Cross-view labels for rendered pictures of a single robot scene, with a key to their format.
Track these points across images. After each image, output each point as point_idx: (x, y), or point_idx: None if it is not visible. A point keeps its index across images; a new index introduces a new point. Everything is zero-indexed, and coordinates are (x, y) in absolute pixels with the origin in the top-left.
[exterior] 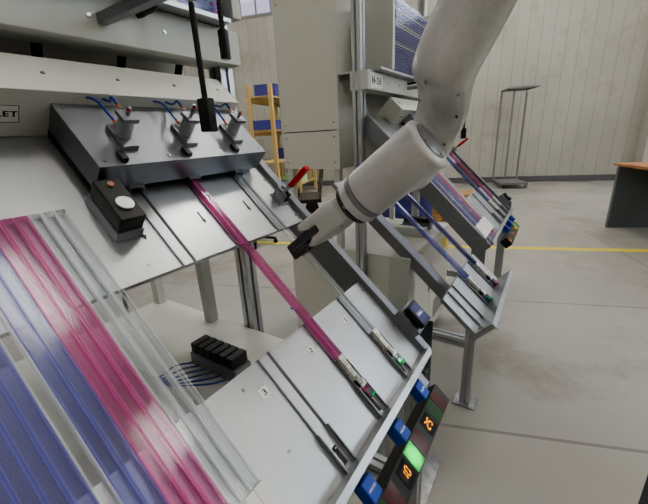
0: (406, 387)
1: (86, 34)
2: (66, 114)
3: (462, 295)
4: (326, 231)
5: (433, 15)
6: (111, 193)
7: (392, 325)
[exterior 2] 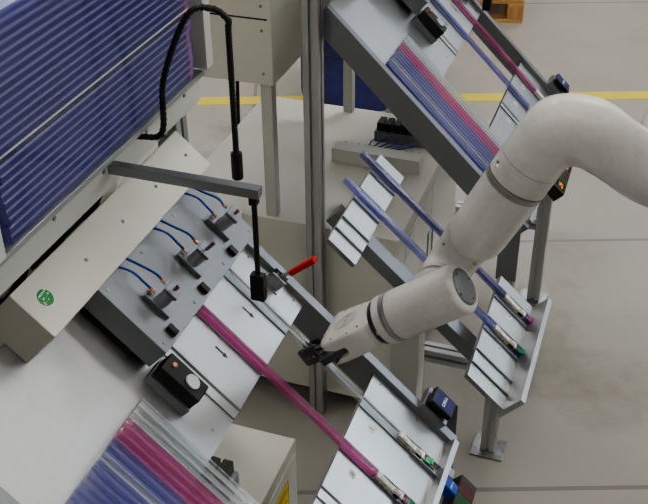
0: (438, 490)
1: (102, 192)
2: (113, 297)
3: (488, 359)
4: (358, 354)
5: (470, 212)
6: (179, 375)
7: (415, 419)
